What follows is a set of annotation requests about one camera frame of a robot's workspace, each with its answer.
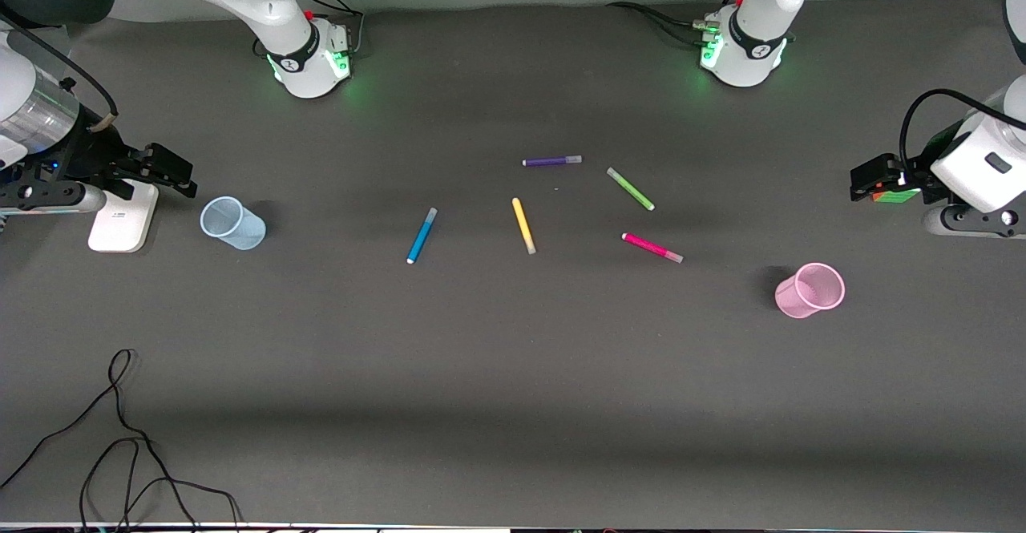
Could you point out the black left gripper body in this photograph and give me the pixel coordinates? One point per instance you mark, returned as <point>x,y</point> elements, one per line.
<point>918,173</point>

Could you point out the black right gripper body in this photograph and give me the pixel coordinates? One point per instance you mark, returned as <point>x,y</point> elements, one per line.
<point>86,151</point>

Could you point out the pink marker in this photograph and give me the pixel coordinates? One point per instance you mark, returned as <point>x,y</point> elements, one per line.
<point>651,247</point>

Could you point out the blue marker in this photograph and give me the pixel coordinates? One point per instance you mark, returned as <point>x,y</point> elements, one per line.
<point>422,236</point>

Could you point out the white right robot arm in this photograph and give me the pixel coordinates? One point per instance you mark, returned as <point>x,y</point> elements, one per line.
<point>280,4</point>

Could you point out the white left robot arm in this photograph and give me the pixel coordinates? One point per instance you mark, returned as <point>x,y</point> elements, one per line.
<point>761,12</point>

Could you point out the colourful puzzle cube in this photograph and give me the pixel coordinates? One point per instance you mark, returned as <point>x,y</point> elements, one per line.
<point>896,195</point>

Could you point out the white flat rounded device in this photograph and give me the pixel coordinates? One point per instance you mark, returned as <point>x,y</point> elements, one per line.
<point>120,220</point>

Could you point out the translucent blue plastic cup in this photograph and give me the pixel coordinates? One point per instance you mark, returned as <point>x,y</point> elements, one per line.
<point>232,224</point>

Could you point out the pink plastic cup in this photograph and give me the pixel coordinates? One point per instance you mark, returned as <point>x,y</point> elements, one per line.
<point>809,291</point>

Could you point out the green marker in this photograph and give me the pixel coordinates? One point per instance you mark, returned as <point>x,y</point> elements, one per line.
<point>630,189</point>

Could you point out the purple marker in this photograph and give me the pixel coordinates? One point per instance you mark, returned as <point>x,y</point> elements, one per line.
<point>551,161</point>

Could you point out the yellow marker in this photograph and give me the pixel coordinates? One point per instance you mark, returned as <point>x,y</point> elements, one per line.
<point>523,226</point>

